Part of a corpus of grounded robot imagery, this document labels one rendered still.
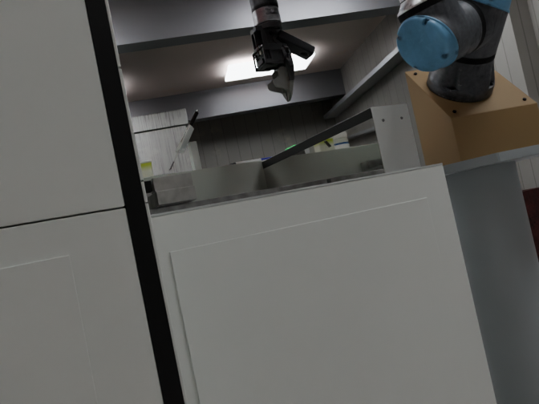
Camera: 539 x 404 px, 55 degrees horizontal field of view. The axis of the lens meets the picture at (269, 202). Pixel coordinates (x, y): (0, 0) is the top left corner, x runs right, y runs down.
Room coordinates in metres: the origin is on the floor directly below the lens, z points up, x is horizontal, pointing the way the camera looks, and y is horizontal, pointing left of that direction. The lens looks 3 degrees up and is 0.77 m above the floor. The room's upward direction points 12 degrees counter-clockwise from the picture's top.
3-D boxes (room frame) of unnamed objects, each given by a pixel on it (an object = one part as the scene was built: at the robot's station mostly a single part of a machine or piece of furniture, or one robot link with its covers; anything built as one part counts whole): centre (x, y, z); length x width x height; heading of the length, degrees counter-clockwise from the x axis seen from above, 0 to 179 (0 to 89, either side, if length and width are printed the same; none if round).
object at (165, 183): (1.06, 0.19, 0.89); 0.08 x 0.03 x 0.03; 115
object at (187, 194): (1.20, 0.26, 0.87); 0.36 x 0.08 x 0.03; 25
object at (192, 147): (1.48, 0.20, 1.03); 0.06 x 0.04 x 0.13; 115
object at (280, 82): (1.40, -0.10, 1.14); 0.06 x 0.03 x 0.09; 115
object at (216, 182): (1.60, 0.27, 0.89); 0.62 x 0.35 x 0.14; 115
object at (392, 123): (1.30, -0.16, 0.89); 0.55 x 0.09 x 0.14; 25
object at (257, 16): (1.41, -0.10, 1.33); 0.08 x 0.08 x 0.05
